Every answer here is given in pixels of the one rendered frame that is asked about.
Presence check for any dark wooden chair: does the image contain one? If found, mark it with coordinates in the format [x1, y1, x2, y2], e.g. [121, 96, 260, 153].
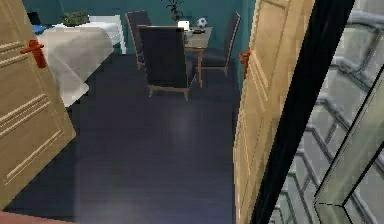
[124, 10, 153, 71]
[137, 25, 194, 102]
[200, 11, 242, 77]

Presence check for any grey wooden-legged table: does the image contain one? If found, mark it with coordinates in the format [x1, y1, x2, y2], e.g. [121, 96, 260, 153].
[184, 26, 214, 89]

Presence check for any light wooden room door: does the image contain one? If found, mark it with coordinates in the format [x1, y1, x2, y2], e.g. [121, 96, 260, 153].
[0, 0, 77, 210]
[232, 0, 316, 224]

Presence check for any thin potted plant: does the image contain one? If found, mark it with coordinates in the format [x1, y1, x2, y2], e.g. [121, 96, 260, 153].
[161, 0, 186, 23]

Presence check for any bed with white cover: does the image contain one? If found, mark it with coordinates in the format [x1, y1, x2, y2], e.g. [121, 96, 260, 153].
[35, 14, 125, 108]

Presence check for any green house plant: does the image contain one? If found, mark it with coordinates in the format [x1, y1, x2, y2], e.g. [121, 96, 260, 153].
[61, 10, 91, 28]

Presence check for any red door handle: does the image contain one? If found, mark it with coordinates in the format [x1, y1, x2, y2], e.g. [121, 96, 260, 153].
[19, 39, 48, 70]
[239, 48, 252, 80]

